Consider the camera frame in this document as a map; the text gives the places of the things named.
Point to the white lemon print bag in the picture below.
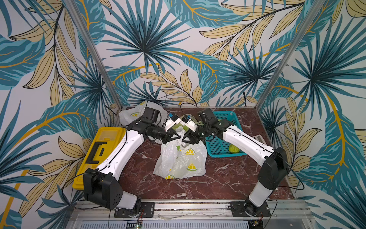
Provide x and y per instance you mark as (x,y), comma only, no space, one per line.
(179,160)

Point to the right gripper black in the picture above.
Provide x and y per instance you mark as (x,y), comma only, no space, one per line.
(195,136)

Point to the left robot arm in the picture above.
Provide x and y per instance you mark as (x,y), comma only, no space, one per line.
(101,185)

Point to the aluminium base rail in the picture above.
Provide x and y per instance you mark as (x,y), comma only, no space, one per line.
(195,214)

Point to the yellow plastic toolbox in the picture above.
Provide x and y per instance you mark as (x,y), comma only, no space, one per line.
(104,143)

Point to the left metal corner post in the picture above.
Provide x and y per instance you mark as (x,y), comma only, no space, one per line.
(78,20)

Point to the white calculator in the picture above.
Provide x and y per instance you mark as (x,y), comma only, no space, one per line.
(259,138)

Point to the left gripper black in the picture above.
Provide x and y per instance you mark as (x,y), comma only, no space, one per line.
(167,136)

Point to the right metal corner post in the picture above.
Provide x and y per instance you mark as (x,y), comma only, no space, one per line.
(303,28)

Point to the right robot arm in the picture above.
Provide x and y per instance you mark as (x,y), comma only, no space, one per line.
(273,162)

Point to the metal corner post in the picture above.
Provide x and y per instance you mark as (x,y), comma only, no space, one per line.
(303,28)
(78,20)

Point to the white lemon print plastic bags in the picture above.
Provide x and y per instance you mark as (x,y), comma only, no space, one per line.
(129,115)

